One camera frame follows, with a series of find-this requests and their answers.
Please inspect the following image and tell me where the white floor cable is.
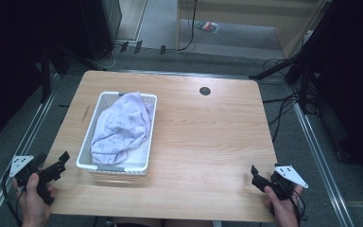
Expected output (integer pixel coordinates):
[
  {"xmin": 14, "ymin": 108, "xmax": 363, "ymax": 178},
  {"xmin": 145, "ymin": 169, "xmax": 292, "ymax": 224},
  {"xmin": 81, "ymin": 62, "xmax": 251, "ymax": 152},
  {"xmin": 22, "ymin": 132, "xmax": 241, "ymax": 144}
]
[{"xmin": 90, "ymin": 44, "xmax": 123, "ymax": 71}]

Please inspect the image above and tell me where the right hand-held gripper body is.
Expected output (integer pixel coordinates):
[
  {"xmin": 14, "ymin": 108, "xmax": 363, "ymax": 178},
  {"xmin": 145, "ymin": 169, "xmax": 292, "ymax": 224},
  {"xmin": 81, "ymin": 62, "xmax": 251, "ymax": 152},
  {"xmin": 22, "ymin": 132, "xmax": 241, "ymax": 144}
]
[{"xmin": 264, "ymin": 163, "xmax": 309, "ymax": 201}]

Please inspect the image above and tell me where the white plastic basket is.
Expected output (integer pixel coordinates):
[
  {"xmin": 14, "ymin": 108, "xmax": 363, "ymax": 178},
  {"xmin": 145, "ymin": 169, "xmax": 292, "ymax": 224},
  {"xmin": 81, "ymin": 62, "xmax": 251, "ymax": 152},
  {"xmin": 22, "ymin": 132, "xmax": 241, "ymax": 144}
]
[{"xmin": 76, "ymin": 91, "xmax": 159, "ymax": 177}]

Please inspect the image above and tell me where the black cabinet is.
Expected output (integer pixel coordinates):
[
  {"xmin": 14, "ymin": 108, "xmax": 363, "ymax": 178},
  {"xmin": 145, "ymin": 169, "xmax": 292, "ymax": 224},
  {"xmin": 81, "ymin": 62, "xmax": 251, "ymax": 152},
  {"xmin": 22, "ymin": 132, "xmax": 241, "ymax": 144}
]
[{"xmin": 78, "ymin": 0, "xmax": 123, "ymax": 61}]

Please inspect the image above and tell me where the light wooden shelf frame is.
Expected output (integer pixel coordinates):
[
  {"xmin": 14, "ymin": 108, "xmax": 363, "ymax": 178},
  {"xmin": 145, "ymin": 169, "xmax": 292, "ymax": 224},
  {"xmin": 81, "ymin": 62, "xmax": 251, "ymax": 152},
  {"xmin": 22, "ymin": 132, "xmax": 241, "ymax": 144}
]
[{"xmin": 174, "ymin": 0, "xmax": 333, "ymax": 60}]

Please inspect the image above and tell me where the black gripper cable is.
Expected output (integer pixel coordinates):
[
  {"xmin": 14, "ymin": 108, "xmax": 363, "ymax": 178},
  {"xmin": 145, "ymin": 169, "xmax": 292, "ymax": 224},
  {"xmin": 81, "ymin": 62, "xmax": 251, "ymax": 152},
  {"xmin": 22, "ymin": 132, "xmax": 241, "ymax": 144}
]
[
  {"xmin": 291, "ymin": 188, "xmax": 307, "ymax": 226},
  {"xmin": 1, "ymin": 169, "xmax": 25, "ymax": 227}
]

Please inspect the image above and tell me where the person's left hand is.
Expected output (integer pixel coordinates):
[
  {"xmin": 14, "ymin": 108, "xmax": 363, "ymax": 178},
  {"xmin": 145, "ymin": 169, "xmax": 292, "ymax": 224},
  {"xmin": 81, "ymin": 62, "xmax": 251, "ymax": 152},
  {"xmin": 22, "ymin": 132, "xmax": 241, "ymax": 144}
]
[{"xmin": 11, "ymin": 172, "xmax": 58, "ymax": 227}]

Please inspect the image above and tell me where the person's right hand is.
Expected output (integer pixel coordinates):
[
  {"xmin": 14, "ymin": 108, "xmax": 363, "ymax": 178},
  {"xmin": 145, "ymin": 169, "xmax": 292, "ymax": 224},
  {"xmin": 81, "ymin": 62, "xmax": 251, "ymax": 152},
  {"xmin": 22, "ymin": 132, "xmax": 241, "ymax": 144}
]
[{"xmin": 262, "ymin": 184, "xmax": 305, "ymax": 227}]

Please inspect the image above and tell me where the black metal stand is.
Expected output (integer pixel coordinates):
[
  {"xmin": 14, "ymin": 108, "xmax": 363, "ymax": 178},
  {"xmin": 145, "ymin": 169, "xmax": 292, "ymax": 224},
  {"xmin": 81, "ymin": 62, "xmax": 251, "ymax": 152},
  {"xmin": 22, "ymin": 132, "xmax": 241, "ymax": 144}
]
[
  {"xmin": 249, "ymin": 0, "xmax": 341, "ymax": 115},
  {"xmin": 39, "ymin": 44, "xmax": 72, "ymax": 104}
]

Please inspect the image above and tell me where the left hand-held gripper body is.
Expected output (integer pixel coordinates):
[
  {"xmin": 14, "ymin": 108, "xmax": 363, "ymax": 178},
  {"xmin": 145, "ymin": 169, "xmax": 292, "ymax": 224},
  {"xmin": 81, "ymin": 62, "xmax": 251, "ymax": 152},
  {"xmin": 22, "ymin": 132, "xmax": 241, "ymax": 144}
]
[{"xmin": 9, "ymin": 152, "xmax": 57, "ymax": 206}]

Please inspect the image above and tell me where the black hanging cable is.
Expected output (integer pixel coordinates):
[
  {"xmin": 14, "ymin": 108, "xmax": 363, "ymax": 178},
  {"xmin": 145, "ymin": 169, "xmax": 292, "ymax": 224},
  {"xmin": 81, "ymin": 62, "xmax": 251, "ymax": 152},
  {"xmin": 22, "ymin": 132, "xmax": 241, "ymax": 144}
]
[{"xmin": 175, "ymin": 0, "xmax": 199, "ymax": 52}]

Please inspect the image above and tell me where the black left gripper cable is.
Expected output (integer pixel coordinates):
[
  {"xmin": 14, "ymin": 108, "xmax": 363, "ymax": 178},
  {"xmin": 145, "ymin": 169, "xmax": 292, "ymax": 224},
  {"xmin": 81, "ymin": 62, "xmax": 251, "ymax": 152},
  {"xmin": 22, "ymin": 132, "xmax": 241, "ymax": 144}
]
[{"xmin": 1, "ymin": 169, "xmax": 25, "ymax": 227}]

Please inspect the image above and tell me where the colourful packet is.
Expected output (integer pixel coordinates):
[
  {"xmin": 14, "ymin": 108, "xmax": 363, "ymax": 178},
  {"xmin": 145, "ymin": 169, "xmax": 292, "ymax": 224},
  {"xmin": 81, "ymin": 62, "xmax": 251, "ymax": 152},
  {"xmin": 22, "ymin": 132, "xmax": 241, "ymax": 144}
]
[{"xmin": 194, "ymin": 20, "xmax": 222, "ymax": 34}]

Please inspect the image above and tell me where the aluminium floor rail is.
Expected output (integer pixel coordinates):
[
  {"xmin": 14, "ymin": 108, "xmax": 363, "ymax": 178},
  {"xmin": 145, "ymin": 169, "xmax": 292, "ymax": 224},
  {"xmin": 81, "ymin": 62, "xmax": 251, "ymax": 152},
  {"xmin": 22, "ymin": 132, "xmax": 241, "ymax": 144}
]
[
  {"xmin": 287, "ymin": 86, "xmax": 356, "ymax": 227},
  {"xmin": 0, "ymin": 73, "xmax": 62, "ymax": 227}
]

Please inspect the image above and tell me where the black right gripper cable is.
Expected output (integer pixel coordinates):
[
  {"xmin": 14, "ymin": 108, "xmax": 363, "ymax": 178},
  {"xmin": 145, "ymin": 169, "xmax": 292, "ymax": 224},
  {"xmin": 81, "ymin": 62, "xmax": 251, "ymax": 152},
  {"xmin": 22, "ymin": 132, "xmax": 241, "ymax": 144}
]
[{"xmin": 291, "ymin": 188, "xmax": 307, "ymax": 226}]

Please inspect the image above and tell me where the lavender patterned cloth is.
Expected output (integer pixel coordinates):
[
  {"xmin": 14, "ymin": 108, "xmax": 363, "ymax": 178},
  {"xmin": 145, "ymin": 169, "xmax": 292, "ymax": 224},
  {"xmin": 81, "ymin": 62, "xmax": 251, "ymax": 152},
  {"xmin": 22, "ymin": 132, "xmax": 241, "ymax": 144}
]
[{"xmin": 90, "ymin": 91, "xmax": 155, "ymax": 166}]

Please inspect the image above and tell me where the black floor cables bundle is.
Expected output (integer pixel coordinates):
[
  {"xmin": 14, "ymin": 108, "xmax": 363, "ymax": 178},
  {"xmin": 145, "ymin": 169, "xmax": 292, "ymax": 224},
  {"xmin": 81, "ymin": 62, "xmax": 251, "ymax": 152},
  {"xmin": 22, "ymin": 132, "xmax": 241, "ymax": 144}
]
[{"xmin": 261, "ymin": 57, "xmax": 301, "ymax": 144}]

